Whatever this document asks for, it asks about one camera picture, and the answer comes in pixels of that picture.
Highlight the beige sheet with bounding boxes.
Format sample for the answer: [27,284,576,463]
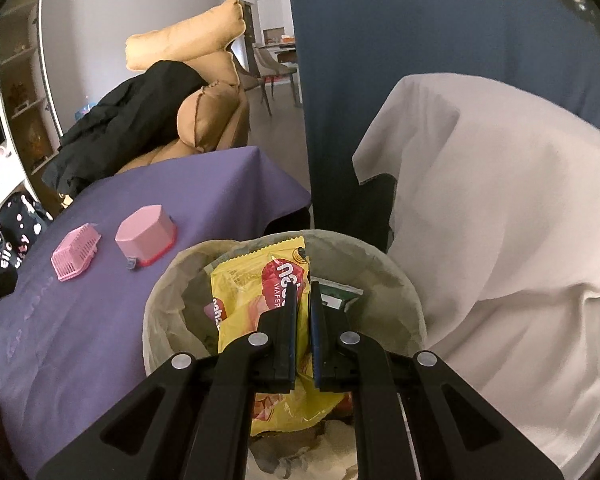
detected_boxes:
[352,74,600,472]

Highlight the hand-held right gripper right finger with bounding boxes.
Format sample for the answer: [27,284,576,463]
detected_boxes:
[307,280,566,480]

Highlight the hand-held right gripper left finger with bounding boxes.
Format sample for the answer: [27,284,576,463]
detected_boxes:
[35,282,301,480]

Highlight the tan beanbag sofa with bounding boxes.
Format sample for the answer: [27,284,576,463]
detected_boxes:
[112,0,251,177]

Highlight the round bin with beige liner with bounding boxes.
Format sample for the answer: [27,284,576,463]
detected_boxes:
[142,229,429,480]

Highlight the pink plastic basket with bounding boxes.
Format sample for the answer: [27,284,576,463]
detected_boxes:
[51,223,103,282]

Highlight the black jacket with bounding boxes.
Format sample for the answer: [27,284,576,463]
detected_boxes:
[42,60,209,199]

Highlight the white green milk packet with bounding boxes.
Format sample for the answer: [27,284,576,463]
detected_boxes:
[312,276,365,312]

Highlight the beige dining chair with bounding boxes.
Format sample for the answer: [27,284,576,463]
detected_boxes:
[250,42,297,117]

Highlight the pink container with red rim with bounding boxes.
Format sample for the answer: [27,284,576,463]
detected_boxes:
[115,204,178,270]

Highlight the white display cabinet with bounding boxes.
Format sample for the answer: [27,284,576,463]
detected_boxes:
[0,0,64,172]

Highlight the dark blue cloth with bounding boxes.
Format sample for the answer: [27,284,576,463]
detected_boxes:
[284,0,600,249]

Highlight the dining table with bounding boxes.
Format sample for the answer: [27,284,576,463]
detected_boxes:
[262,35,299,63]

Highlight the yellow snack packet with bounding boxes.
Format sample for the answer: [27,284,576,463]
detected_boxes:
[210,234,349,437]

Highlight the black printed bag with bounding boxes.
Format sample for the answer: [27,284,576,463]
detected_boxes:
[0,192,54,274]

